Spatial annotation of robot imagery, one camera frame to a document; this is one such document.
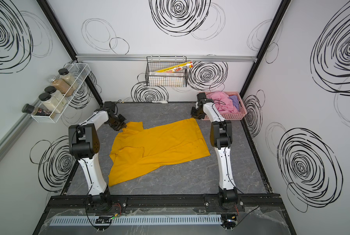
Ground yellow t-shirt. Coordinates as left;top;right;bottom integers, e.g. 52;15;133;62
108;118;210;187

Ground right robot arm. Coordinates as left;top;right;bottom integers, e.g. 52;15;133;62
191;93;240;209

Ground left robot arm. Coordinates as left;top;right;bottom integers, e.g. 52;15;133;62
69;101;126;211

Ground pink t-shirt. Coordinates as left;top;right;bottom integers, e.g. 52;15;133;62
206;92;238;114

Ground pink plastic basket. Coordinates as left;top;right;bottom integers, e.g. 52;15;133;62
205;92;247;120

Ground purple t-shirt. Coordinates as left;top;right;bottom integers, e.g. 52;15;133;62
229;95;240;111

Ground white box in basket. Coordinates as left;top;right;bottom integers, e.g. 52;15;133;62
148;72;185;77

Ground yellow foil box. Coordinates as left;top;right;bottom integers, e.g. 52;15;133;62
156;61;194;73

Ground spice jar brown contents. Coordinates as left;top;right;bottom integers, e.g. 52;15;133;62
49;68;78;97

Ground spice jar cream contents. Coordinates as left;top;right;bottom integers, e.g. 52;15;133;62
39;92;64;114

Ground spice jar white contents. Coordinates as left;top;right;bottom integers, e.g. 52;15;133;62
44;86;67;106

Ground small dark spice bottle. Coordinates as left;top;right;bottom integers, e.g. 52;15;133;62
22;104;51;117

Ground black wire basket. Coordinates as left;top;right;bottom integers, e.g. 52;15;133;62
145;55;188;87

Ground clear wall shelf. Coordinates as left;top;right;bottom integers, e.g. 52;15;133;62
22;63;93;126

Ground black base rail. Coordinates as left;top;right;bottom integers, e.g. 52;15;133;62
46;193;285;214

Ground grey slotted cable duct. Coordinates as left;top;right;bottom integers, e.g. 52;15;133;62
49;214;223;226

